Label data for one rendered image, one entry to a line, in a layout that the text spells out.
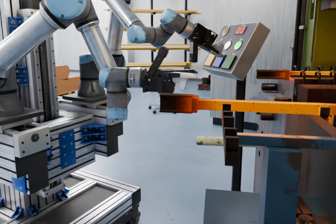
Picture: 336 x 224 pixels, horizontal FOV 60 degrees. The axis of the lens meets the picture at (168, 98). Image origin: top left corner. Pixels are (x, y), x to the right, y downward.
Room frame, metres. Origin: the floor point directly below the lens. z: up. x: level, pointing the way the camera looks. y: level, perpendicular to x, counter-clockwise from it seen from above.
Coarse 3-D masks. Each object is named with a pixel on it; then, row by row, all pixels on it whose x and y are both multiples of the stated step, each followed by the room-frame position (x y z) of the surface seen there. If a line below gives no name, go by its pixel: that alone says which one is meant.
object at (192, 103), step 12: (168, 96) 0.69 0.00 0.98; (180, 96) 0.69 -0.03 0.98; (192, 96) 0.69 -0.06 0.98; (168, 108) 0.70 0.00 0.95; (180, 108) 0.69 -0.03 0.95; (192, 108) 0.67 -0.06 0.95; (204, 108) 0.67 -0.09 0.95; (216, 108) 0.67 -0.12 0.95; (240, 108) 0.66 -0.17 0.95; (252, 108) 0.65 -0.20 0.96; (264, 108) 0.65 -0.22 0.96; (276, 108) 0.64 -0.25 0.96; (288, 108) 0.64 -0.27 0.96; (300, 108) 0.63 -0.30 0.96; (312, 108) 0.63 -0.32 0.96
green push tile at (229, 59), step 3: (228, 57) 1.46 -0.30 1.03; (231, 57) 1.44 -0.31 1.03; (234, 57) 1.42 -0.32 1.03; (225, 60) 1.47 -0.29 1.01; (228, 60) 1.44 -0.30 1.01; (231, 60) 1.42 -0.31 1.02; (225, 63) 1.45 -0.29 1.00; (228, 63) 1.43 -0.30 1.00; (231, 63) 1.41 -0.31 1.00; (222, 66) 1.46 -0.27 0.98; (225, 66) 1.44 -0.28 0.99; (228, 66) 1.41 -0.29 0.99
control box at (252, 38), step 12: (240, 24) 1.56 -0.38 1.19; (252, 24) 1.45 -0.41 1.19; (228, 36) 1.60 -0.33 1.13; (240, 36) 1.49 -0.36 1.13; (252, 36) 1.41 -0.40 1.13; (264, 36) 1.43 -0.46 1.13; (228, 48) 1.53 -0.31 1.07; (240, 48) 1.42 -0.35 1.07; (252, 48) 1.41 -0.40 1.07; (204, 60) 1.70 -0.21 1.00; (240, 60) 1.39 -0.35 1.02; (252, 60) 1.41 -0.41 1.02; (216, 72) 1.57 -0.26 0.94; (228, 72) 1.40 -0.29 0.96; (240, 72) 1.39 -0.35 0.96
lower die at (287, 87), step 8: (280, 80) 1.07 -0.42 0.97; (288, 80) 0.98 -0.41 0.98; (296, 80) 0.92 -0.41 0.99; (312, 80) 0.91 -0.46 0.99; (320, 80) 0.91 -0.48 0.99; (328, 80) 0.91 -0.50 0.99; (280, 88) 1.07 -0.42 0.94; (288, 88) 0.97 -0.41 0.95; (288, 96) 0.96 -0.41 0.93; (296, 96) 0.92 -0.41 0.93
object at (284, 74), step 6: (258, 72) 1.00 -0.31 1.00; (264, 72) 1.00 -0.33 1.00; (270, 72) 0.99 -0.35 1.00; (276, 72) 0.99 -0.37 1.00; (282, 72) 0.99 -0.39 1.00; (288, 72) 0.97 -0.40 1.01; (294, 72) 0.98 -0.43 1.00; (306, 72) 0.97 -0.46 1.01; (312, 72) 0.97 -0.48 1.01; (324, 72) 0.97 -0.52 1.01; (258, 78) 0.99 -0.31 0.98; (264, 78) 0.99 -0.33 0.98; (270, 78) 0.99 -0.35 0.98; (276, 78) 0.98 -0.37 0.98; (282, 78) 0.98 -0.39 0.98; (288, 78) 0.97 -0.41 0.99
